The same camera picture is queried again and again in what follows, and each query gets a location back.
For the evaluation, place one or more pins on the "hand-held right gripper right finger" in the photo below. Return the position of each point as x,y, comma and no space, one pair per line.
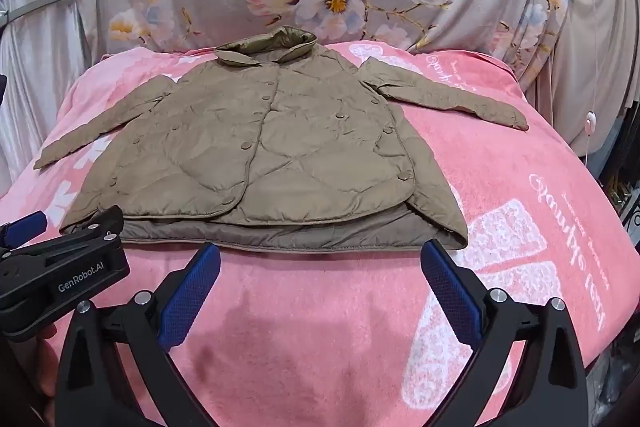
450,292

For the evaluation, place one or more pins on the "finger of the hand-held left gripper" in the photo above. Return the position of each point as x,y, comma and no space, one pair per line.
31,223
95,223

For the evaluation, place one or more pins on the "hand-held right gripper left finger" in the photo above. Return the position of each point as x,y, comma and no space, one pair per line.
190,289

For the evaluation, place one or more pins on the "khaki quilted jacket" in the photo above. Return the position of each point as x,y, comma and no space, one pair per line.
300,157

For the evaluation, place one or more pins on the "person's left hand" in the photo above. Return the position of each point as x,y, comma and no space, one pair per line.
44,357

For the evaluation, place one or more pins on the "pink printed blanket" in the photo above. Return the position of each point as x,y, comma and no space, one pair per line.
500,207

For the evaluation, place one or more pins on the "white curtain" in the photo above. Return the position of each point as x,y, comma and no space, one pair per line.
45,67

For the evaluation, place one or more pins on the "dark cluttered rack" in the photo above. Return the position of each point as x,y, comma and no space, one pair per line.
622,207

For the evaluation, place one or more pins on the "beige curtain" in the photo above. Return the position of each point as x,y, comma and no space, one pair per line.
610,32

